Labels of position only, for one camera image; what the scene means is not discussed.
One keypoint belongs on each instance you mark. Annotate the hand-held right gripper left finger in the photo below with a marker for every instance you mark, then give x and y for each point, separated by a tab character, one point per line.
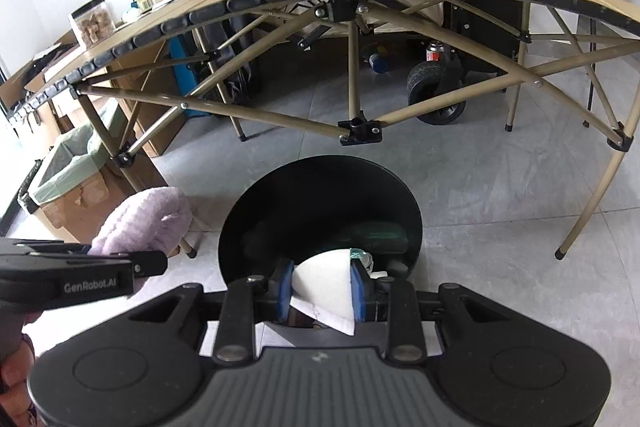
285	289

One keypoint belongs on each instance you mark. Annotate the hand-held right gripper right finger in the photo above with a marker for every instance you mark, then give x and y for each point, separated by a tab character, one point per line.
359	289

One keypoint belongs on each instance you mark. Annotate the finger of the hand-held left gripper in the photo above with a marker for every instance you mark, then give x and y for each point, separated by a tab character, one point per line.
145	263

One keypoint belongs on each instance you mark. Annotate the mint green bag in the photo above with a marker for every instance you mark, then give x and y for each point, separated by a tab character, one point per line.
359	254

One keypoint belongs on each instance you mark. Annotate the white paper sheet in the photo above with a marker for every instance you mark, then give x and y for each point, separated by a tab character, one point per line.
322	277

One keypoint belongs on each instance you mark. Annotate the lavender fluffy cloth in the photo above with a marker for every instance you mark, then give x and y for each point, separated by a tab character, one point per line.
145	217

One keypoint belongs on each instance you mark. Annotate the black round bin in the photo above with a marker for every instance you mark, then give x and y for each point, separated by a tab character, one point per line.
320	192

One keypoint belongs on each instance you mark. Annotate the person's left hand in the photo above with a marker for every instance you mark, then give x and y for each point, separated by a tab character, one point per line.
10	382

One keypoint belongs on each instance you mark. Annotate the cardboard box with liner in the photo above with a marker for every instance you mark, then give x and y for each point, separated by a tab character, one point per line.
70	207

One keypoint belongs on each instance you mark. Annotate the green plastic bin liner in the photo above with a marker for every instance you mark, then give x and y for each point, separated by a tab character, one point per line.
65	167

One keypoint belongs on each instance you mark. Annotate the open brown cardboard box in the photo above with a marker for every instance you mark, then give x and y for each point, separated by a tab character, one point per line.
150	122

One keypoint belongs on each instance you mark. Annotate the large brown cardboard box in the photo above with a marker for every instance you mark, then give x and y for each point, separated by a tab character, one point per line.
65	109

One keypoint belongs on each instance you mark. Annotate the blue flat board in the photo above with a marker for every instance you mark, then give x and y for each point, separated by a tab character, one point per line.
184	67

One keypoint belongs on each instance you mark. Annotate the blue plastic object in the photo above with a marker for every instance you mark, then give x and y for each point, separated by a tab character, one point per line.
381	63

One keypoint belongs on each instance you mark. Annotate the clear snack jar black lid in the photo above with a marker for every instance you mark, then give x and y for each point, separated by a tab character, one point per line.
92	24

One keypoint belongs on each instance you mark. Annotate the red gas canister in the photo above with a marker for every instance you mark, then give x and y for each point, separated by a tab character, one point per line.
435	51

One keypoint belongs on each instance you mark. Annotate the black utility wagon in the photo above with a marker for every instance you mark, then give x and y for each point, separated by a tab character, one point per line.
480	32

